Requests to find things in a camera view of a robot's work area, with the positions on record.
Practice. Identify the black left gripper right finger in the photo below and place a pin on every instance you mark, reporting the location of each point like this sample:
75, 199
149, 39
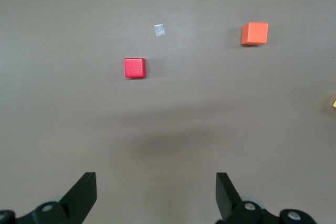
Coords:
225, 195

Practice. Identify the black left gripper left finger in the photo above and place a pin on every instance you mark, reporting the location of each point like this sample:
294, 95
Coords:
78, 195

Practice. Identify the red wooden block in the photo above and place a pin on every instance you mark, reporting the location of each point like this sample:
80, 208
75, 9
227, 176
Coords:
134, 68

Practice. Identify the yellow wooden block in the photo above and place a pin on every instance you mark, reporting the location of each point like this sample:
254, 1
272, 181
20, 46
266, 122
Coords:
334, 103

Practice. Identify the orange wooden block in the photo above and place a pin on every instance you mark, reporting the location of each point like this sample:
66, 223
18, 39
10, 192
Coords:
254, 33

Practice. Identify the clear tape patch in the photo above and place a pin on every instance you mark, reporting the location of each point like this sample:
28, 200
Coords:
159, 30

